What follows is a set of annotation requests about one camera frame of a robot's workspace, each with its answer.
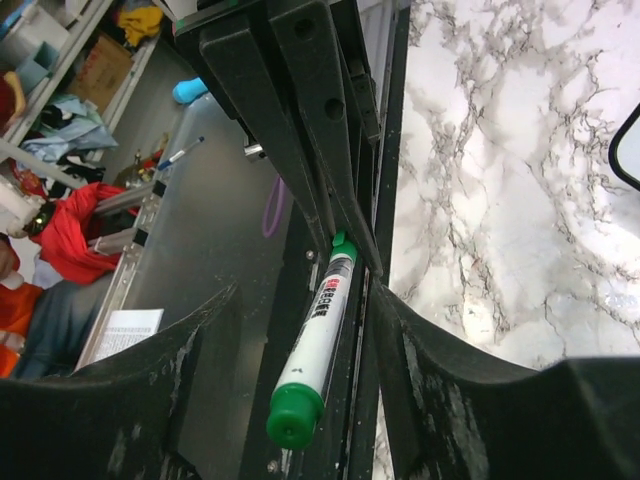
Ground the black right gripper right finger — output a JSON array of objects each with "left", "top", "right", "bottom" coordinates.
[{"left": 369, "top": 282, "right": 639, "bottom": 479}]

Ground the red cloth bag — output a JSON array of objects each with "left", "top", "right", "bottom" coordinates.
[{"left": 30, "top": 182, "right": 124, "bottom": 284}]

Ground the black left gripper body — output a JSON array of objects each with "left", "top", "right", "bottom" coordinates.
[{"left": 172, "top": 0, "right": 401, "bottom": 151}]

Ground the blue white pen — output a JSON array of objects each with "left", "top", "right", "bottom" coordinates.
[{"left": 158, "top": 136, "right": 204, "bottom": 171}]

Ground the light blue cloth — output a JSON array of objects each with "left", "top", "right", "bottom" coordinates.
[{"left": 20, "top": 93, "right": 118, "bottom": 163}]

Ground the metal storage shelf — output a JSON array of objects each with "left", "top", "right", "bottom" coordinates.
[{"left": 1, "top": 0, "right": 160, "bottom": 175}]

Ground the green white marker pen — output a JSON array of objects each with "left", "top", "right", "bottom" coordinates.
[{"left": 266, "top": 231, "right": 358, "bottom": 450}]

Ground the white paper sheet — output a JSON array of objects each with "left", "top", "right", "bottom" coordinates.
[{"left": 89, "top": 309, "right": 164, "bottom": 363}]

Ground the cardboard box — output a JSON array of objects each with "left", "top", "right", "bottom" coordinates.
[{"left": 67, "top": 34, "right": 133, "bottom": 114}]

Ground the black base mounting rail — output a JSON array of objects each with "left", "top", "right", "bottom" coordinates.
[{"left": 240, "top": 1, "right": 409, "bottom": 479}]

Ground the yellow cloth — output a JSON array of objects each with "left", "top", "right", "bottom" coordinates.
[{"left": 117, "top": 6, "right": 164, "bottom": 47}]

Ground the white whiteboard black frame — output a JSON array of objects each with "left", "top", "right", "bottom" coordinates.
[{"left": 608, "top": 105, "right": 640, "bottom": 191}]

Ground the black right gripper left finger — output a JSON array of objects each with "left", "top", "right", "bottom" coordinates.
[{"left": 1, "top": 284, "right": 244, "bottom": 479}]

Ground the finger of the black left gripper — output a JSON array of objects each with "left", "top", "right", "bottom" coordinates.
[
  {"left": 200, "top": 23, "right": 329, "bottom": 248},
  {"left": 269, "top": 1, "right": 383, "bottom": 276}
]

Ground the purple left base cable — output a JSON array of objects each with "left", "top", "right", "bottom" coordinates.
[{"left": 261, "top": 174, "right": 287, "bottom": 239}]

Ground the cyan plastic object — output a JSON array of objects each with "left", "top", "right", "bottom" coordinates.
[{"left": 172, "top": 77, "right": 208, "bottom": 104}]

